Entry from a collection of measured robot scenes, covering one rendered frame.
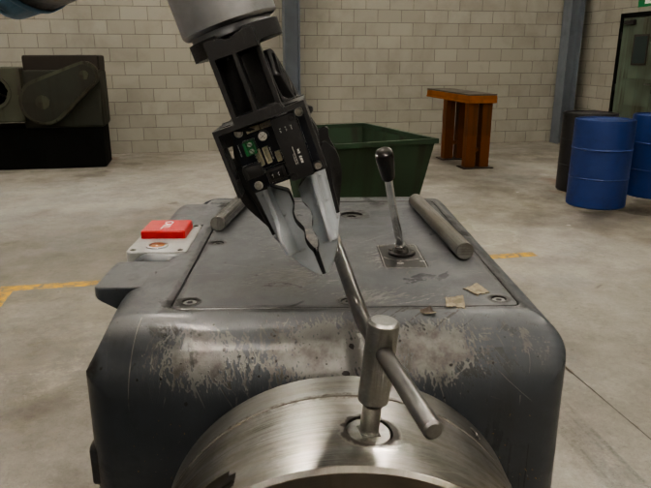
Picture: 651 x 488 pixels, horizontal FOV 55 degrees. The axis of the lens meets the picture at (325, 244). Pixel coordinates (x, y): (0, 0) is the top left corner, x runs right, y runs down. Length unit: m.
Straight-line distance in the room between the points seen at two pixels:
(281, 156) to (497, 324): 0.27
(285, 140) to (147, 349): 0.24
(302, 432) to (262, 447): 0.03
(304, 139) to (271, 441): 0.22
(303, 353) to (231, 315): 0.08
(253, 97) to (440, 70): 10.59
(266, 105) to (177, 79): 9.80
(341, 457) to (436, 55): 10.65
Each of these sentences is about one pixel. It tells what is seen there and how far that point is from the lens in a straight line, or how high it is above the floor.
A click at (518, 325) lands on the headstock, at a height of 1.25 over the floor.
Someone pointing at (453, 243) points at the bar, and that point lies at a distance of 0.78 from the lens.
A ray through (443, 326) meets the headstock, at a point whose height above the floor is 1.25.
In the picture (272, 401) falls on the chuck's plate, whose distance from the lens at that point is 0.52.
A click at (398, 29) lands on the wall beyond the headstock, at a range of 10.78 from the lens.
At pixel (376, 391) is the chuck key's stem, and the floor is 1.27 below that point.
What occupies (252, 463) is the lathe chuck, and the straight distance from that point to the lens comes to 0.46.
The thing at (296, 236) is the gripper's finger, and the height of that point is 1.34.
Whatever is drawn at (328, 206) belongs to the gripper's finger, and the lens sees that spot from 0.53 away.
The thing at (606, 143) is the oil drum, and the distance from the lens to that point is 6.71.
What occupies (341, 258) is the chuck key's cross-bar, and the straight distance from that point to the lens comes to 0.53.
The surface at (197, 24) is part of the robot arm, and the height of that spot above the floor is 1.52.
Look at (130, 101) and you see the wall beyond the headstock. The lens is 10.34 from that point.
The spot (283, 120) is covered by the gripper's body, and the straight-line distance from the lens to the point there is 0.46.
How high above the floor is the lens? 1.49
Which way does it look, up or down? 17 degrees down
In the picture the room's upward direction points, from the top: straight up
